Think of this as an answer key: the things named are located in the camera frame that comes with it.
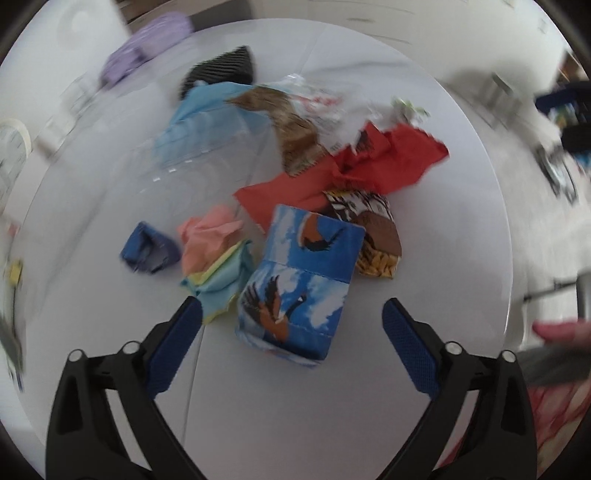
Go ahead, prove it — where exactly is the clear plastic bag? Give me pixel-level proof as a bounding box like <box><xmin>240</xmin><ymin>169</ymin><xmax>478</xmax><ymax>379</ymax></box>
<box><xmin>264</xmin><ymin>74</ymin><xmax>372</xmax><ymax>153</ymax></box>

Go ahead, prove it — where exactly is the dark blue wrapper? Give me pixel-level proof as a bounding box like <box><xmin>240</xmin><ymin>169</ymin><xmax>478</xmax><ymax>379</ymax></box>
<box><xmin>119</xmin><ymin>222</ymin><xmax>181</xmax><ymax>275</ymax></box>

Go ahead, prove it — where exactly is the brown snack wrapper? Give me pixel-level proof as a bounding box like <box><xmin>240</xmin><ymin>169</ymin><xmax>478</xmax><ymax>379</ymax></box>
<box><xmin>228</xmin><ymin>86</ymin><xmax>328</xmax><ymax>177</ymax></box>

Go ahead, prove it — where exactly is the purple bag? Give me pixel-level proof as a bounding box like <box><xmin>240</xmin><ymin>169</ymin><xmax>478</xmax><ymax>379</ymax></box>
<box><xmin>100</xmin><ymin>12</ymin><xmax>193</xmax><ymax>88</ymax></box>

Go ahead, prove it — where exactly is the light blue yellow paper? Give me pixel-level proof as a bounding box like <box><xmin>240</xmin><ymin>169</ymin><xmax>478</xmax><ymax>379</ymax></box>
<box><xmin>180</xmin><ymin>240</ymin><xmax>256</xmax><ymax>325</ymax></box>

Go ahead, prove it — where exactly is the black mesh pouch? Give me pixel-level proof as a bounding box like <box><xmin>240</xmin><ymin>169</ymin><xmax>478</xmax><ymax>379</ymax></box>
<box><xmin>178</xmin><ymin>46</ymin><xmax>256</xmax><ymax>100</ymax></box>

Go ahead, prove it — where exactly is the blue face mask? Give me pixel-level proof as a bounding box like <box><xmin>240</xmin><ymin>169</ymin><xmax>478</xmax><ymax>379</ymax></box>
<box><xmin>153</xmin><ymin>82</ymin><xmax>270</xmax><ymax>165</ymax></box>

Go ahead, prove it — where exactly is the blue bird print carton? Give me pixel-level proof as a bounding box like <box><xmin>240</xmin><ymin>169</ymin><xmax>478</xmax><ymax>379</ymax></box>
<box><xmin>235</xmin><ymin>205</ymin><xmax>366</xmax><ymax>368</ymax></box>

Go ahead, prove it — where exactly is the green paper ball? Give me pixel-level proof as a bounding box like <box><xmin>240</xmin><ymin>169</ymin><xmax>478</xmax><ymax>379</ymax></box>
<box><xmin>391</xmin><ymin>97</ymin><xmax>430</xmax><ymax>127</ymax></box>

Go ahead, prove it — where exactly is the person right hand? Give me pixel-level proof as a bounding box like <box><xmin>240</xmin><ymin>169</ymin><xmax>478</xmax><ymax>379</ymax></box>
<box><xmin>532</xmin><ymin>320</ymin><xmax>591</xmax><ymax>349</ymax></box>

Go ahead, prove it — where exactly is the red paper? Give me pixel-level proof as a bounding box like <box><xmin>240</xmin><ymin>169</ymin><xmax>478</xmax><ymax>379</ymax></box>
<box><xmin>235</xmin><ymin>122</ymin><xmax>449</xmax><ymax>231</ymax></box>

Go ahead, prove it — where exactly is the pink paper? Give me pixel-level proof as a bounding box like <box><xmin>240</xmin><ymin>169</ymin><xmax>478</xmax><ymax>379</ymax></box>
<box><xmin>177</xmin><ymin>205</ymin><xmax>243</xmax><ymax>276</ymax></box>

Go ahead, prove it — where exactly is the brown yellow chocolate wrapper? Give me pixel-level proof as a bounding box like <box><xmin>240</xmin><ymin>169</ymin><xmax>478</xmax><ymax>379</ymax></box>
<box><xmin>324</xmin><ymin>190</ymin><xmax>403</xmax><ymax>280</ymax></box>

